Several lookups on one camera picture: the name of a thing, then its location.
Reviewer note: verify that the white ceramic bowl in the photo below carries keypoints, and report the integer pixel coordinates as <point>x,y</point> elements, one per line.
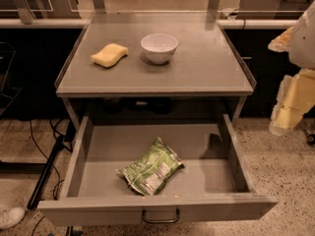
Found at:
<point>159,47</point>

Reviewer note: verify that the grey open drawer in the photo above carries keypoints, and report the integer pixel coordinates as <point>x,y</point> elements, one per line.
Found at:
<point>214,184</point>

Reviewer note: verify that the black pole on floor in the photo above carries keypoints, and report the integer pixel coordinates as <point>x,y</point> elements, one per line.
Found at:
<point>36,194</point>

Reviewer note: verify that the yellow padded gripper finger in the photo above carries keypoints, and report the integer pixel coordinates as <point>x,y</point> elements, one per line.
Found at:
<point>296,97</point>
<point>282,42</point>

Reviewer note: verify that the dark metal drawer handle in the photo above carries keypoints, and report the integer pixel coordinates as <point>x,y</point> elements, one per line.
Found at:
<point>149,219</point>

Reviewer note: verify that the green jalapeno chip bag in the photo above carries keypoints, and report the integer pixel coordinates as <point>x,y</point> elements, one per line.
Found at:
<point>149,175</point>

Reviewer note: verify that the dark caster wheel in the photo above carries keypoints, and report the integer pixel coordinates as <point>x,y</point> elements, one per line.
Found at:
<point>310,138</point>

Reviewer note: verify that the yellow sponge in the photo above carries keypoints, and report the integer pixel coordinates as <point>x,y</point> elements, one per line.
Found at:
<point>110,55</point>

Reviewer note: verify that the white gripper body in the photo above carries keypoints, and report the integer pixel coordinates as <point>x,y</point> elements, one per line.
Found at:
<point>303,43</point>

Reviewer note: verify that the white sneaker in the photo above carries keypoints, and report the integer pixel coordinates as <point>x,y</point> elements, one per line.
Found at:
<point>11,217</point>

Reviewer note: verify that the grey cabinet counter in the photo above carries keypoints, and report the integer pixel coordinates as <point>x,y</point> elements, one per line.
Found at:
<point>141,54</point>

